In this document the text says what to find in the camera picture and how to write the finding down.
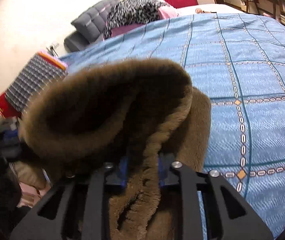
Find brown fleece pants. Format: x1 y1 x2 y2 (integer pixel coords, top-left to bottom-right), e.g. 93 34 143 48
19 59 211 239

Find blue patterned bedspread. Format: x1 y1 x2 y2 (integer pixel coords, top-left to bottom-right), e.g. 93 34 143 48
62 14 285 237

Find dark plaid pillow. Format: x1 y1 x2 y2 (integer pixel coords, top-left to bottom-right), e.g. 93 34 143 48
5 53 66 112

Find orange pink pillow edge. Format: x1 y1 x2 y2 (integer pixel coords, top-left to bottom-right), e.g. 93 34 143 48
37 50 68 71

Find grey tufted cushion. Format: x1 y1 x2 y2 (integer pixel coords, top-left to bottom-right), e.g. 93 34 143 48
64 0 120 52

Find leopard print cloth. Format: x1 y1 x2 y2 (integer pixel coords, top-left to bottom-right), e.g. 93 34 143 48
103 0 172 40

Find white wall socket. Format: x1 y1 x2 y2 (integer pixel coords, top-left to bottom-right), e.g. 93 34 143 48
46 43 59 57

